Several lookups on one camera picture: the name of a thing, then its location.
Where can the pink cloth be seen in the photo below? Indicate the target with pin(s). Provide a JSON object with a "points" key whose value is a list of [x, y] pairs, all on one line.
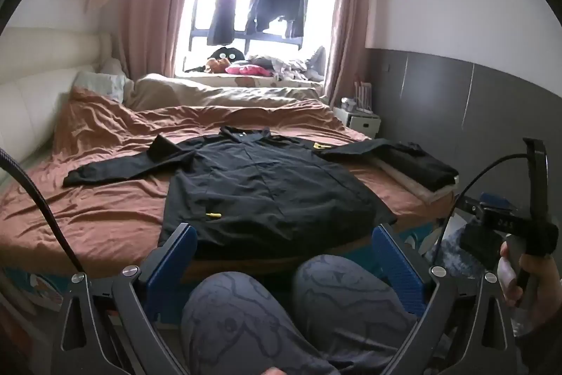
{"points": [[248, 70]]}

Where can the white pillow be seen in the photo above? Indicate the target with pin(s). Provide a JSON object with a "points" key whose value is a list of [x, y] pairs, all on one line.
{"points": [[113, 67]]}

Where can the small jar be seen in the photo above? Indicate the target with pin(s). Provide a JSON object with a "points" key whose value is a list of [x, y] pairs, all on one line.
{"points": [[348, 103]]}

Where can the grey plush toy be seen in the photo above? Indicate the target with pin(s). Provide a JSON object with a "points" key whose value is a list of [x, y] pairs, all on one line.
{"points": [[317, 63]]}

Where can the patterned pillow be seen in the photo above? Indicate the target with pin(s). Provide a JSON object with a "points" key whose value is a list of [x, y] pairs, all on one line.
{"points": [[103, 85]]}

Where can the beige duvet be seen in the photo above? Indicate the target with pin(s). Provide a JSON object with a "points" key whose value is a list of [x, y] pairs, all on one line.
{"points": [[210, 94]]}

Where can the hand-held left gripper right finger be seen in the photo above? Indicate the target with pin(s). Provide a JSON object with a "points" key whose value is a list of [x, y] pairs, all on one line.
{"points": [[397, 265]]}

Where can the person's left leg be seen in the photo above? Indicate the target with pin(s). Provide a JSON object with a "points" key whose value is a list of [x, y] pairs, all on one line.
{"points": [[237, 326]]}

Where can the person's right forearm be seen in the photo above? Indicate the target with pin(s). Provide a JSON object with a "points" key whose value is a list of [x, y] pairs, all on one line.
{"points": [[544, 344]]}

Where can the white nightstand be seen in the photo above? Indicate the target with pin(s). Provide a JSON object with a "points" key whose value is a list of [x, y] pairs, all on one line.
{"points": [[362, 124]]}

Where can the person's left hand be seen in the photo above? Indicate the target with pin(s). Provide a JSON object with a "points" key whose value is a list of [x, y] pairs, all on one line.
{"points": [[271, 371]]}

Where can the black jacket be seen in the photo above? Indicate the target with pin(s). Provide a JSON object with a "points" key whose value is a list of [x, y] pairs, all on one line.
{"points": [[263, 190]]}

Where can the pile of light clothing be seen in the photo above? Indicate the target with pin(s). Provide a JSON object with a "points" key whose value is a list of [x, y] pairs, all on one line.
{"points": [[285, 67]]}

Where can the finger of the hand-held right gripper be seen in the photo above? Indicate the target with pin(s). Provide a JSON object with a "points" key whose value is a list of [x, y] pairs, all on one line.
{"points": [[470, 209]]}

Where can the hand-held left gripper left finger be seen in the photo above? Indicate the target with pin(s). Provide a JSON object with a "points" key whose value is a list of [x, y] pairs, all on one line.
{"points": [[173, 265]]}

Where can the blue white shaggy rug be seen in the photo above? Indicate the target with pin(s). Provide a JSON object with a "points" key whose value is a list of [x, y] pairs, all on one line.
{"points": [[452, 265]]}

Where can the cream padded headboard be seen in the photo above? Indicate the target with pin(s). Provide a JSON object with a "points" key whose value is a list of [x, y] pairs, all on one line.
{"points": [[35, 94]]}

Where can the bed with brown sheet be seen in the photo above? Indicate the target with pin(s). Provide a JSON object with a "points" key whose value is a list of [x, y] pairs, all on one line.
{"points": [[109, 199]]}

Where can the beige folded cloth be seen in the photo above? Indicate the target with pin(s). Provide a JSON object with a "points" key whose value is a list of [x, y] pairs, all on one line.
{"points": [[408, 186]]}

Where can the black folded clothes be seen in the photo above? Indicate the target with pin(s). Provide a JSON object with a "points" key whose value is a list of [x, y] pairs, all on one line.
{"points": [[426, 168]]}

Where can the black panda plush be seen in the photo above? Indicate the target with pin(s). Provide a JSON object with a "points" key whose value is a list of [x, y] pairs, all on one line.
{"points": [[230, 53]]}

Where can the person's right hand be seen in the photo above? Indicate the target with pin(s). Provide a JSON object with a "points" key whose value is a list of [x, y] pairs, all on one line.
{"points": [[542, 282]]}

